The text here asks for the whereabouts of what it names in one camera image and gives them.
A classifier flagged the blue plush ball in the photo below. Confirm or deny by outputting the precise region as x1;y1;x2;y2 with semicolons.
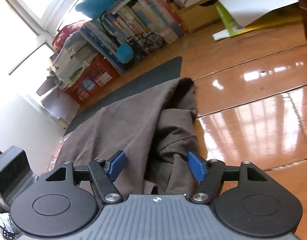
115;43;134;64

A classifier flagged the brown t-shirt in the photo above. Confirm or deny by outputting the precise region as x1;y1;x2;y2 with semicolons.
57;77;199;197

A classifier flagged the red plastic crate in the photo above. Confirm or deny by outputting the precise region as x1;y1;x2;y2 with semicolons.
64;54;120;105

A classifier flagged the miniature bicycle model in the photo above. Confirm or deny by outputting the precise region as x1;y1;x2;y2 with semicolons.
126;32;164;57

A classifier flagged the row of books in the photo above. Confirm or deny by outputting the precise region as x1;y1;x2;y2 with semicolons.
80;0;201;72

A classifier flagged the stack of papers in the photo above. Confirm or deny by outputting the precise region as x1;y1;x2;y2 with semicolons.
51;31;98;90

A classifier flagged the black desk mat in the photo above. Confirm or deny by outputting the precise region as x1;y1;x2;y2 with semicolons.
65;56;182;135

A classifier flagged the cardboard box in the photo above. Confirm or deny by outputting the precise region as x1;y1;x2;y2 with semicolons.
172;0;220;33

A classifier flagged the cartoon print mat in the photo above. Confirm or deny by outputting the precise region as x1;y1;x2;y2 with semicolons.
47;134;70;172

